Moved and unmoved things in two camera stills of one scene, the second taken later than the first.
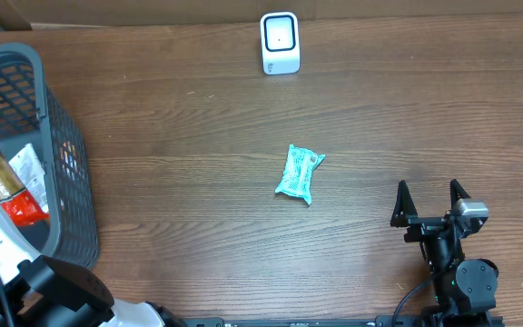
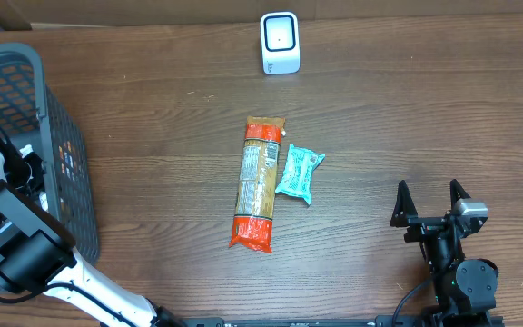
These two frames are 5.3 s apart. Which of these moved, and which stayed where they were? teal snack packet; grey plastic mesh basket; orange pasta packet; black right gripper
Moved: orange pasta packet
Stayed: black right gripper; grey plastic mesh basket; teal snack packet
